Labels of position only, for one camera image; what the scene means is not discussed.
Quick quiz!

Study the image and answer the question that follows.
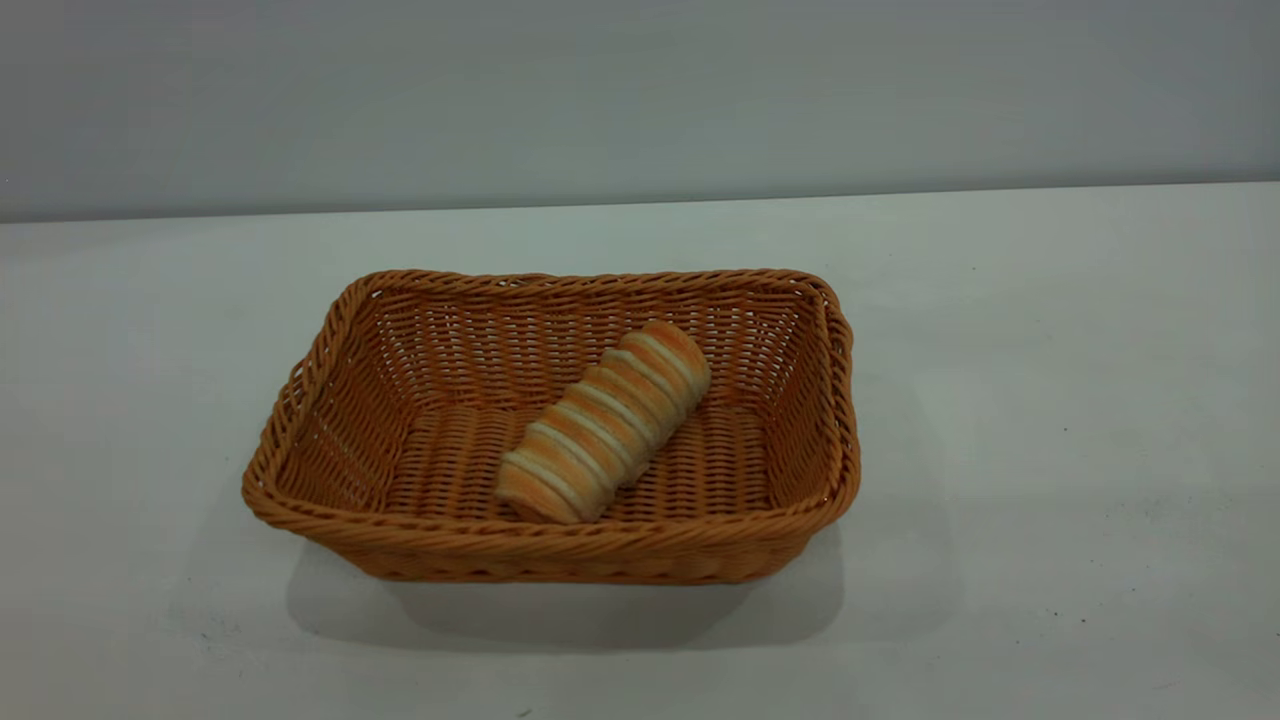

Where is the striped long bread roll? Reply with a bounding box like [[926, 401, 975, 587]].
[[494, 320, 713, 526]]

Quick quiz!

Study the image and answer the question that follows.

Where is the orange woven wicker basket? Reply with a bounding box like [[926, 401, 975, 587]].
[[241, 267, 861, 586]]

